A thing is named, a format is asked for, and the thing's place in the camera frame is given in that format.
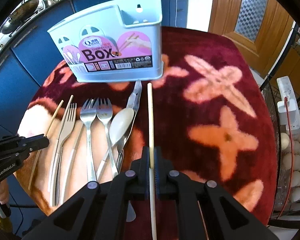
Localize white power strip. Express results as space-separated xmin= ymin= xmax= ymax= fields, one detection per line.
xmin=277 ymin=76 xmax=300 ymax=135

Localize light blue utensil box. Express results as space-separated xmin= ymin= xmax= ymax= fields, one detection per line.
xmin=47 ymin=0 xmax=164 ymax=83

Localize steel fork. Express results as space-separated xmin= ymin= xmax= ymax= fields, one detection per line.
xmin=96 ymin=98 xmax=119 ymax=178
xmin=80 ymin=99 xmax=97 ymax=181

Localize blue base cabinets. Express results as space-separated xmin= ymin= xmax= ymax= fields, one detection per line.
xmin=0 ymin=0 xmax=189 ymax=137

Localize red floral plush cloth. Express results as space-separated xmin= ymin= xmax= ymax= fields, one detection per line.
xmin=15 ymin=27 xmax=277 ymax=239

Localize thin wooden chopstick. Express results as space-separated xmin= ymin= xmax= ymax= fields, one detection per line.
xmin=27 ymin=100 xmax=65 ymax=191

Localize beige handled fork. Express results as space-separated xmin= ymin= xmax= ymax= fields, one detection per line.
xmin=47 ymin=103 xmax=77 ymax=206

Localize wooden door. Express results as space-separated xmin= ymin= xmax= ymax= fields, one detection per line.
xmin=209 ymin=0 xmax=293 ymax=77

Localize left hand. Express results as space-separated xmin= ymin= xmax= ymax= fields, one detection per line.
xmin=0 ymin=179 xmax=9 ymax=204

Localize light wooden chopstick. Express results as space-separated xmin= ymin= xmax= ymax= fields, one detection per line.
xmin=147 ymin=82 xmax=157 ymax=239

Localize black wok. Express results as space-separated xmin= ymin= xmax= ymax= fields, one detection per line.
xmin=0 ymin=0 xmax=39 ymax=34

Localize eggs in tray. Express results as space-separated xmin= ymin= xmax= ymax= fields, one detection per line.
xmin=277 ymin=131 xmax=300 ymax=205

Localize beige spoon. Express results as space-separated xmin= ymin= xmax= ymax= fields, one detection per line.
xmin=109 ymin=108 xmax=135 ymax=173

